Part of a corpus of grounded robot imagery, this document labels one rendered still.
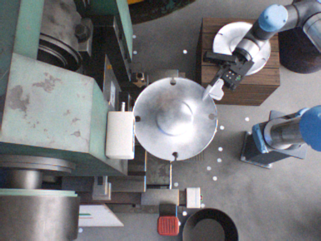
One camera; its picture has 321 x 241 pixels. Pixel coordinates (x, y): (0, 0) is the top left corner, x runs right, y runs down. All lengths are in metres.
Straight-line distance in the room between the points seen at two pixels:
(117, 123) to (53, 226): 0.17
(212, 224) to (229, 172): 0.31
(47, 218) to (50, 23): 0.26
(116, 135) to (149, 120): 0.57
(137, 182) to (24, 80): 0.79
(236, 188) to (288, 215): 0.32
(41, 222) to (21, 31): 0.23
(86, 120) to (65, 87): 0.05
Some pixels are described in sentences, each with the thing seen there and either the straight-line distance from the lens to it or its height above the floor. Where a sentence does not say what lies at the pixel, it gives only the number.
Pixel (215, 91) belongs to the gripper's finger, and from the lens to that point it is 1.03.
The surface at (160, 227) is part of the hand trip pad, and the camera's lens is 1.02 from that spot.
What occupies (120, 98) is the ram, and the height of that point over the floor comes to 0.98.
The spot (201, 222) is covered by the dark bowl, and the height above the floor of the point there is 0.00.
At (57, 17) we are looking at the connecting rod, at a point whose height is 1.41.
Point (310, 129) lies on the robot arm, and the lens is 0.86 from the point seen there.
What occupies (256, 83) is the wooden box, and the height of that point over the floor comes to 0.35.
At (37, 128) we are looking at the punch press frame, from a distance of 0.34.
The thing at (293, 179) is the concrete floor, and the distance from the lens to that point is 1.93.
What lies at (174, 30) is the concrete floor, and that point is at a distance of 2.09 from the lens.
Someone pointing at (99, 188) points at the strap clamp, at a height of 0.76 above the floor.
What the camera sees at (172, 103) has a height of 0.80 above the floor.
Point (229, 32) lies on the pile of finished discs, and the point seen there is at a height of 0.38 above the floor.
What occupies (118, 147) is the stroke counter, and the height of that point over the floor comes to 1.33.
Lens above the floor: 1.78
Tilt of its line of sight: 75 degrees down
